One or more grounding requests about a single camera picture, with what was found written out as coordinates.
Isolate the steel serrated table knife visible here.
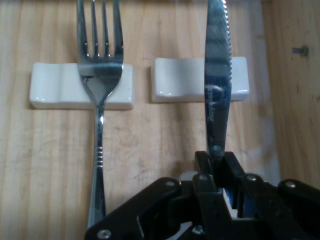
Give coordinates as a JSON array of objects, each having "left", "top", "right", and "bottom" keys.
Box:
[{"left": 203, "top": 0, "right": 234, "bottom": 165}]

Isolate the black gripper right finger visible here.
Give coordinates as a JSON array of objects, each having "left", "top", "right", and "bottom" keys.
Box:
[{"left": 214, "top": 151, "right": 320, "bottom": 240}]

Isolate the pale wooden drawer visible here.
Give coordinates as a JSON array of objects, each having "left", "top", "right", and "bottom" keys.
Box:
[{"left": 0, "top": 0, "right": 320, "bottom": 240}]

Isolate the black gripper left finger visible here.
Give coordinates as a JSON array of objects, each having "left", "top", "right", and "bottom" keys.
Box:
[{"left": 83, "top": 151, "right": 235, "bottom": 240}]

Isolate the white ceramic cutlery rest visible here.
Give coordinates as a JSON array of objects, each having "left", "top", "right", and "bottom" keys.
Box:
[
  {"left": 151, "top": 56, "right": 250, "bottom": 104},
  {"left": 29, "top": 62, "right": 135, "bottom": 111}
]

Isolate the steel fork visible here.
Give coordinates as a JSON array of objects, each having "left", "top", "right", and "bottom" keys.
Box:
[{"left": 76, "top": 0, "right": 125, "bottom": 230}]

